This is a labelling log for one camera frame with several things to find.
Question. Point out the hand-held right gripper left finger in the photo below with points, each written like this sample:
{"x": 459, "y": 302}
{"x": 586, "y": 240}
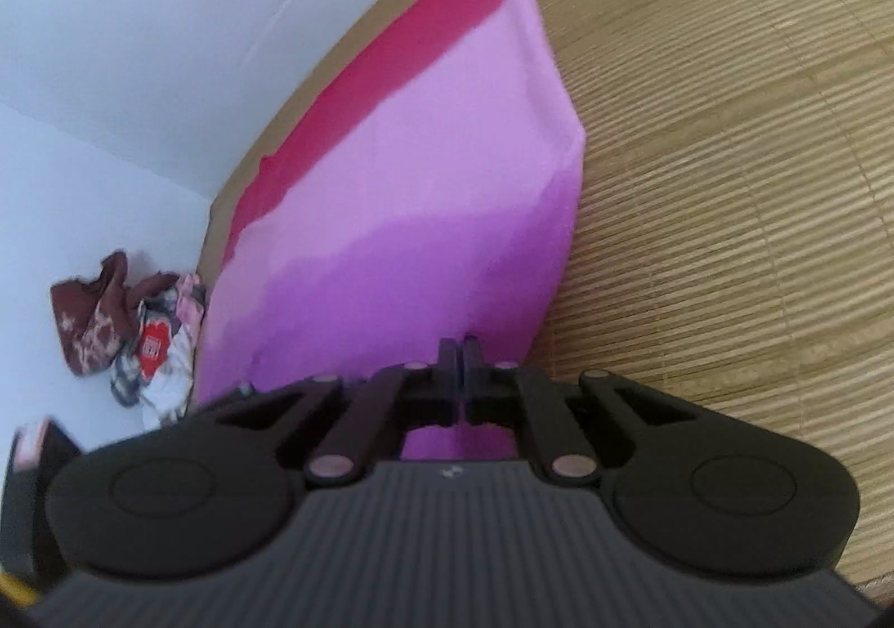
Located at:
{"x": 452, "y": 383}

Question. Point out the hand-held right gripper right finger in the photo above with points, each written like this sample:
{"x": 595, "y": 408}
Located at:
{"x": 473, "y": 383}

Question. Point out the red pink purple gradient shirt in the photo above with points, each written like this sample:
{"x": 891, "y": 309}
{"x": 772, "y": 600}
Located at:
{"x": 419, "y": 181}

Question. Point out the white garment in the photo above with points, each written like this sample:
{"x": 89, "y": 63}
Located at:
{"x": 171, "y": 383}

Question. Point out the maroon patterned garment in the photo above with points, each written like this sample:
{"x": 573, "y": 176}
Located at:
{"x": 91, "y": 321}

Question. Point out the grey shirt with red print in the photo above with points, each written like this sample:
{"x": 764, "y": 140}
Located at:
{"x": 155, "y": 345}

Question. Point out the pink garment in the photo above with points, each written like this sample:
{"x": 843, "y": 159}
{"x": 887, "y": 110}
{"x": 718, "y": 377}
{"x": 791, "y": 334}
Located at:
{"x": 190, "y": 300}

